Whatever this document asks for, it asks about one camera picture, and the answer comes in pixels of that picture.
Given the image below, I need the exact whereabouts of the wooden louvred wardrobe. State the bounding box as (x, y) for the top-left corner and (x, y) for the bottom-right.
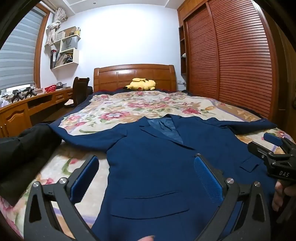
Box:
(178, 0), (280, 121)

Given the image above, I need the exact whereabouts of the white wall shelf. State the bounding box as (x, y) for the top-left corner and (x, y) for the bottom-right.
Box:
(50, 35), (81, 69)

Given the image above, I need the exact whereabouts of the wooden bed headboard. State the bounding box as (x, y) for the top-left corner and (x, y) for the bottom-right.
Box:
(93, 64), (177, 93)

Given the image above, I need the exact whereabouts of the floral blanket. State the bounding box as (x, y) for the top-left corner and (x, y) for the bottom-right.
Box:
(0, 90), (292, 241)

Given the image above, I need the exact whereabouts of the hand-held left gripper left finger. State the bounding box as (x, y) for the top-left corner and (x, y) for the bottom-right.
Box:
(23, 155), (102, 241)

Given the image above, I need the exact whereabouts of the yellow plush toy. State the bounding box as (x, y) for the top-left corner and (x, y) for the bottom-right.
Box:
(123, 78), (156, 91)

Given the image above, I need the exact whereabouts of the wooden desk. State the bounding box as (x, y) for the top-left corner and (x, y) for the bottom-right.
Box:
(0, 86), (74, 138)

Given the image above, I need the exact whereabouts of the blue suit jacket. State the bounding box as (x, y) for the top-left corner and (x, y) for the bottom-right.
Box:
(50, 115), (278, 241)

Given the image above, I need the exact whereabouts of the cardboard box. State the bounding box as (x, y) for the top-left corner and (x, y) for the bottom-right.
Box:
(58, 27), (77, 41)

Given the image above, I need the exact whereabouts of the black clothes pile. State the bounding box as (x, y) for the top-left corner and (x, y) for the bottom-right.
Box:
(0, 124), (62, 207)

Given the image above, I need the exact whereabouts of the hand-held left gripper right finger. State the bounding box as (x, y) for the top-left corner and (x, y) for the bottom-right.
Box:
(194, 153), (271, 241)

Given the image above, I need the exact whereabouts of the black office chair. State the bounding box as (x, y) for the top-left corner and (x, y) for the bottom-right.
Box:
(64, 76), (93, 109)

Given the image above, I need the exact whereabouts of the person's right hand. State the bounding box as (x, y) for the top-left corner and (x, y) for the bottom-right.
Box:
(272, 181), (296, 212)

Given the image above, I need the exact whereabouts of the grey paper bag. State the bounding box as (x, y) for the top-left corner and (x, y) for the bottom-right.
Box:
(60, 37), (78, 52)

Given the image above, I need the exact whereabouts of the window with grey blind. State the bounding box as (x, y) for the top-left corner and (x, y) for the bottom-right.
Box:
(0, 3), (51, 93)

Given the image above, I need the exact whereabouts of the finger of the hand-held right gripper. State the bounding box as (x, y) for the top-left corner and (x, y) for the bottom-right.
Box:
(264, 133), (296, 153)
(247, 141), (275, 161)

